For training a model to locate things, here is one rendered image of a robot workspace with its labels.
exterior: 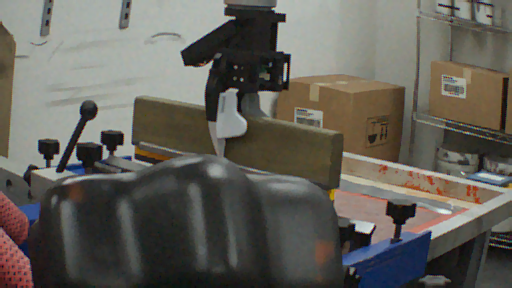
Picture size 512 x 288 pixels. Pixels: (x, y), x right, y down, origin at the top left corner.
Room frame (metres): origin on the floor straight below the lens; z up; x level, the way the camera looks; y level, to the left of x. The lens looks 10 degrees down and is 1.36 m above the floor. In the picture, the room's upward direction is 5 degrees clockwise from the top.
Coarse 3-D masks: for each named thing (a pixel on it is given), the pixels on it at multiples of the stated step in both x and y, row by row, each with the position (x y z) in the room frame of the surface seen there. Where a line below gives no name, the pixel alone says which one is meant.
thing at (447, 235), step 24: (360, 168) 1.94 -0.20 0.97; (384, 168) 1.90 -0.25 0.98; (408, 168) 1.88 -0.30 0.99; (432, 192) 1.82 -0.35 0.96; (456, 192) 1.79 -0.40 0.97; (480, 192) 1.75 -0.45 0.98; (504, 192) 1.71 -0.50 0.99; (456, 216) 1.50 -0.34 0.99; (480, 216) 1.51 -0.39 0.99; (504, 216) 1.62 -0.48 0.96; (432, 240) 1.35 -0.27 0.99; (456, 240) 1.43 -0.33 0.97
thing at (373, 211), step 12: (360, 204) 1.71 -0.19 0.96; (372, 204) 1.71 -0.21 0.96; (384, 204) 1.72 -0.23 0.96; (348, 216) 1.62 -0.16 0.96; (360, 216) 1.62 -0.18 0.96; (372, 216) 1.62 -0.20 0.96; (384, 216) 1.63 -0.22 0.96; (420, 216) 1.63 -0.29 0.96; (432, 216) 1.64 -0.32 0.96; (444, 216) 1.64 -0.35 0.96; (384, 228) 1.54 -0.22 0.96; (408, 228) 1.55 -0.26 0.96; (420, 228) 1.55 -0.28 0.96; (372, 240) 1.47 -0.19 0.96
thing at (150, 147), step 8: (144, 144) 1.48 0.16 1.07; (152, 144) 1.48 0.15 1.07; (152, 152) 1.47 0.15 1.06; (160, 152) 1.46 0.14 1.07; (168, 152) 1.45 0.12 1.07; (176, 152) 1.44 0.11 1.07; (184, 152) 1.44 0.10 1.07; (240, 168) 1.38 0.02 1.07; (248, 168) 1.37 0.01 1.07; (256, 168) 1.37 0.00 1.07
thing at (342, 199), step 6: (336, 192) 1.79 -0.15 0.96; (342, 192) 1.79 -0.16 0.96; (348, 192) 1.79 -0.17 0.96; (336, 198) 1.74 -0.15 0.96; (342, 198) 1.75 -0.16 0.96; (348, 198) 1.75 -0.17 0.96; (354, 198) 1.75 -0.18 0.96; (360, 198) 1.75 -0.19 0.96; (366, 198) 1.76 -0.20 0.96; (336, 204) 1.70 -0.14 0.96; (342, 204) 1.70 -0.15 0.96; (348, 204) 1.70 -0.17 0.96
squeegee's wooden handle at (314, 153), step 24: (144, 96) 1.52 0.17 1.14; (144, 120) 1.50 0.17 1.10; (168, 120) 1.47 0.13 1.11; (192, 120) 1.45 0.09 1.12; (264, 120) 1.38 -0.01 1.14; (168, 144) 1.47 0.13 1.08; (192, 144) 1.44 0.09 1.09; (240, 144) 1.39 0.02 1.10; (264, 144) 1.37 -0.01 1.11; (288, 144) 1.35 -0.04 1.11; (312, 144) 1.33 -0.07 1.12; (336, 144) 1.32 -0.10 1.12; (264, 168) 1.37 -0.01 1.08; (288, 168) 1.35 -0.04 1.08; (312, 168) 1.32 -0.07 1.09; (336, 168) 1.32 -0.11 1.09
